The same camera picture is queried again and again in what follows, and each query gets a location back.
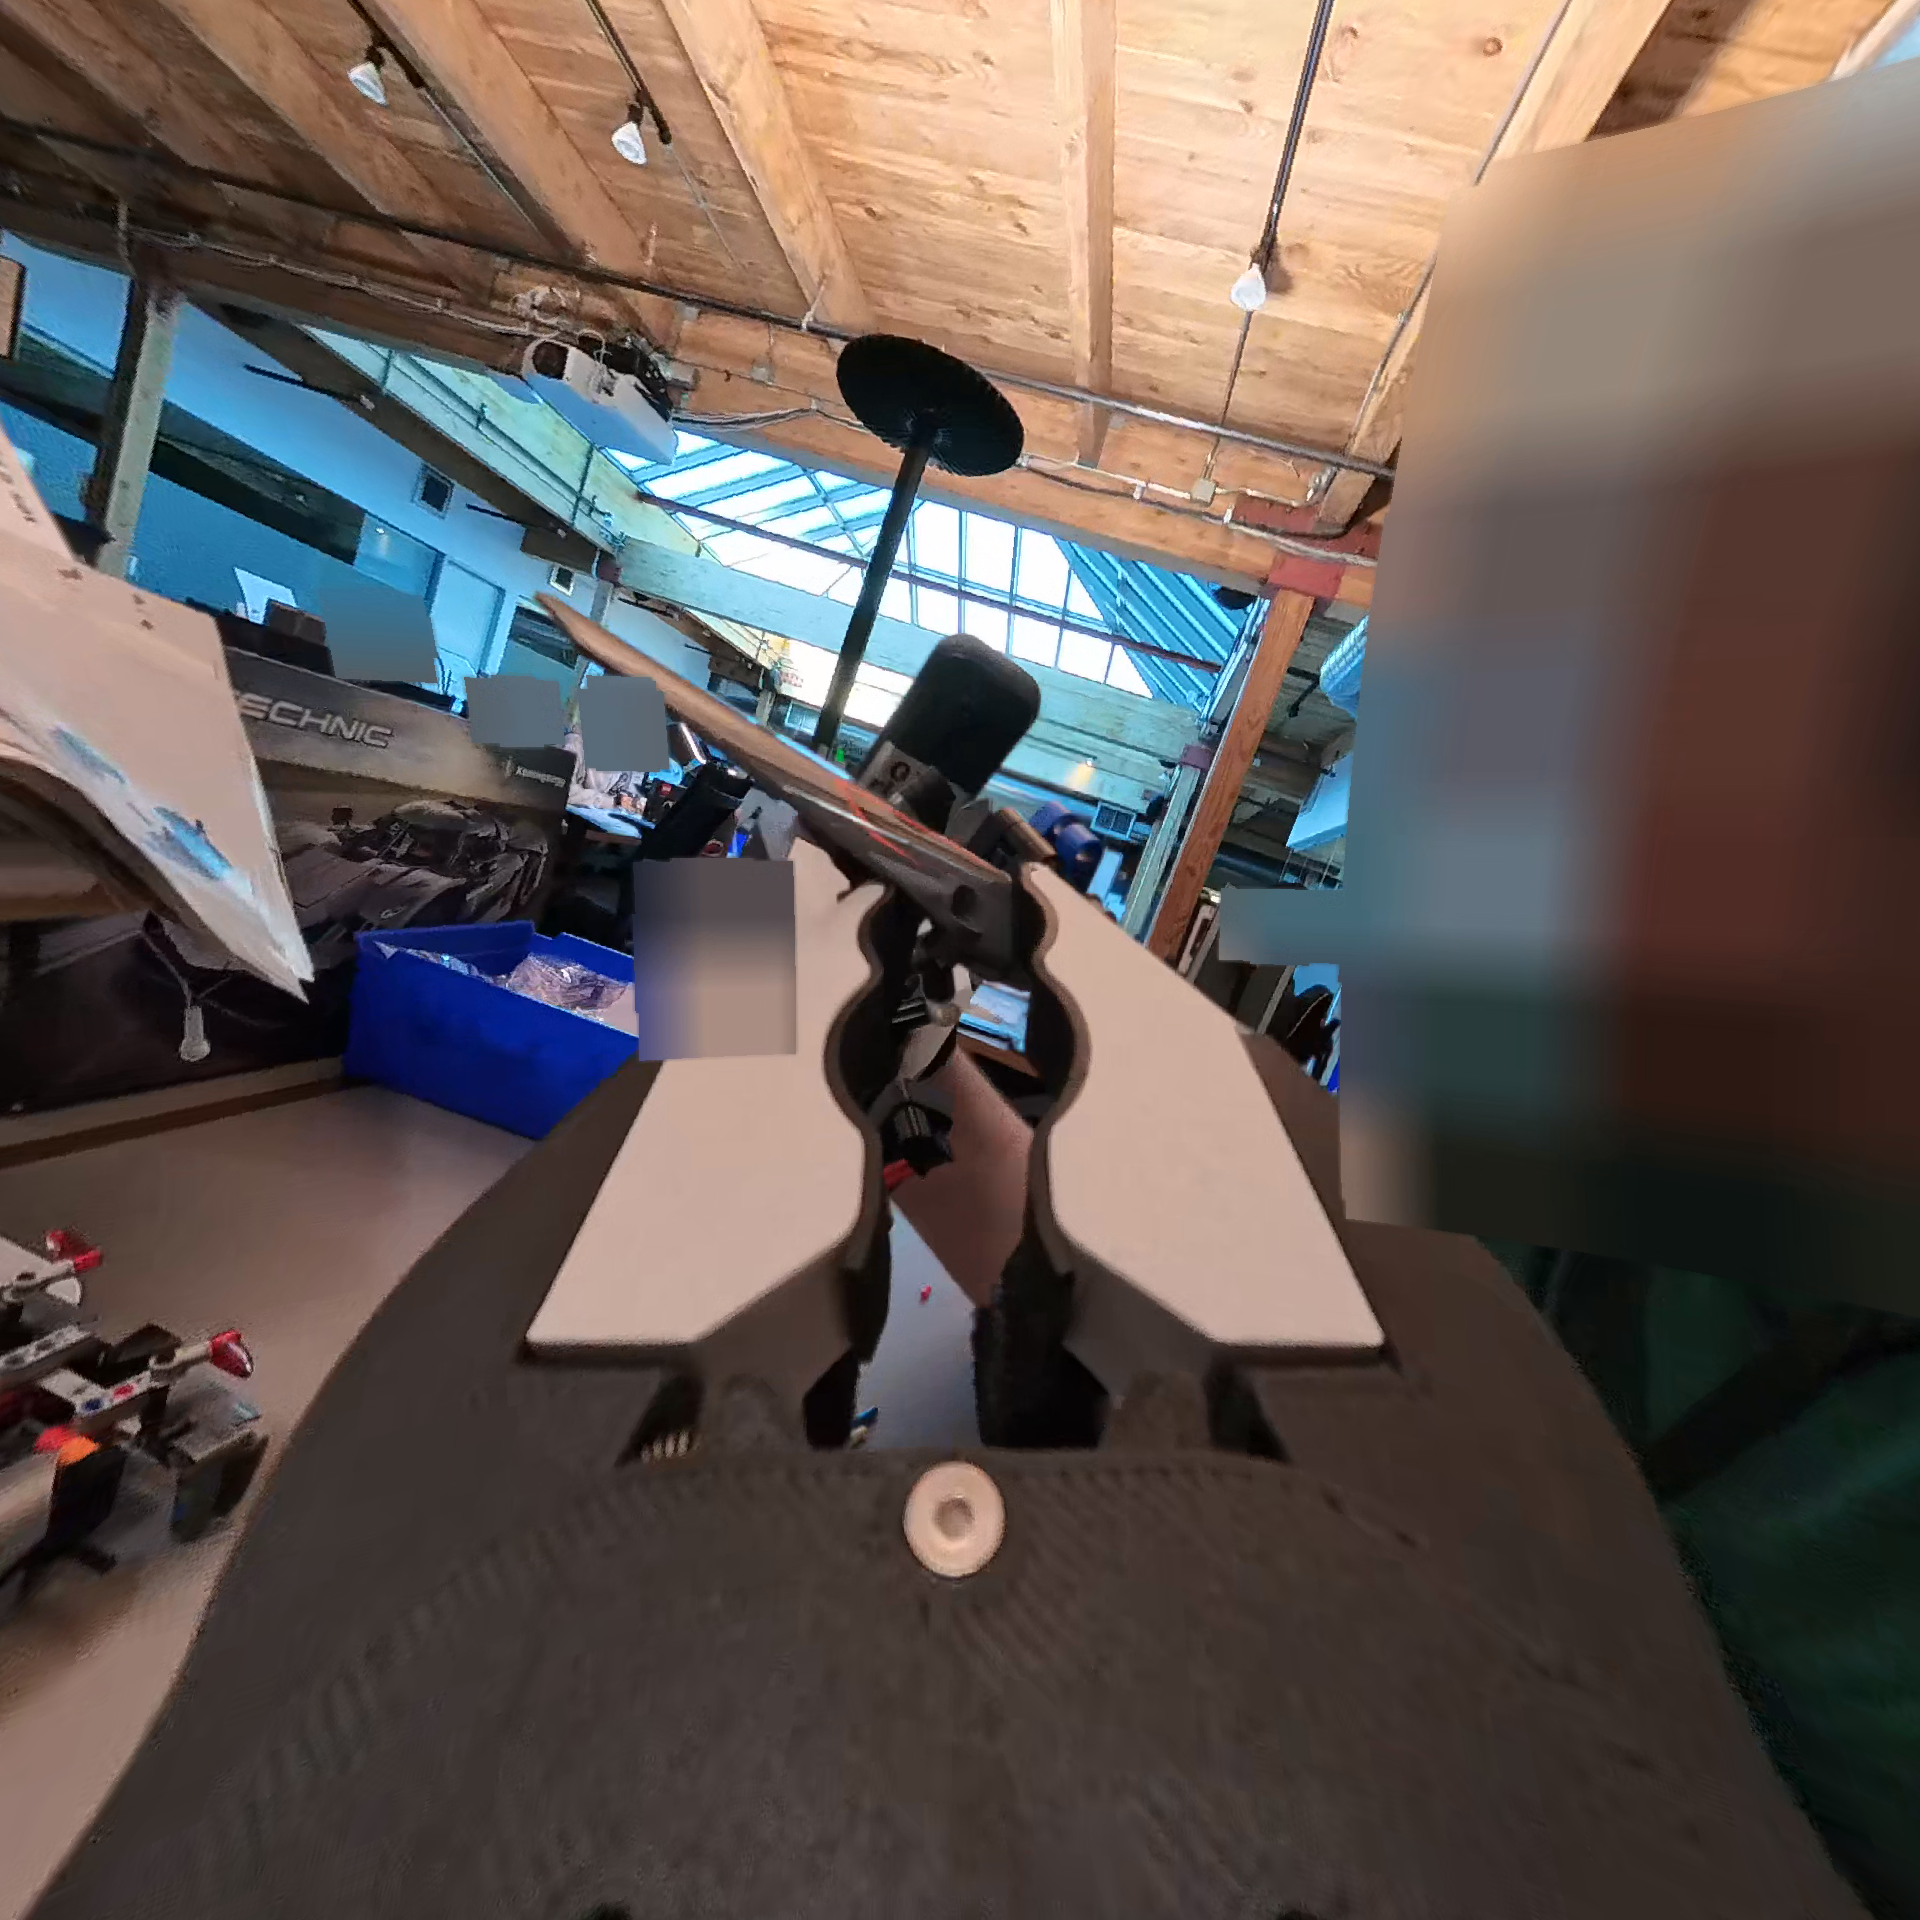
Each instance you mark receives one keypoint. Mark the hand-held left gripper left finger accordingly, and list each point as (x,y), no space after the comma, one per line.
(717,1202)

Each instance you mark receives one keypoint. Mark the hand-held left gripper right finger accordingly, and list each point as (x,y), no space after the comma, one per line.
(1199,1202)

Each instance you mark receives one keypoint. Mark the black grey lego frame assembly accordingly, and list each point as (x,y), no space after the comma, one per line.
(959,901)

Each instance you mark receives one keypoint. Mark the person's right forearm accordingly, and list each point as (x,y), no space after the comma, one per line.
(973,1185)

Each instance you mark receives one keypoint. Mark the large lego car chassis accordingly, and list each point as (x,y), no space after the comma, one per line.
(87,1427)

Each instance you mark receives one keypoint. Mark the lego instruction book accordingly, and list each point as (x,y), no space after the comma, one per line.
(120,720)

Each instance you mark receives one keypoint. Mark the clear plastic bags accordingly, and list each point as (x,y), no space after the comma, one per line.
(554,974)

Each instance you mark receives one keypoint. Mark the blue plastic bin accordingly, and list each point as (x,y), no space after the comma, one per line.
(452,1051)

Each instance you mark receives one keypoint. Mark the dark printed box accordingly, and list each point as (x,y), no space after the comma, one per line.
(405,858)

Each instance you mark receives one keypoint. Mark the white ceiling projector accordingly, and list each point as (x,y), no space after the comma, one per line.
(599,397)

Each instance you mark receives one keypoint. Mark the ceiling track light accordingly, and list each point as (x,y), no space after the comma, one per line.
(634,142)
(1249,290)
(365,78)

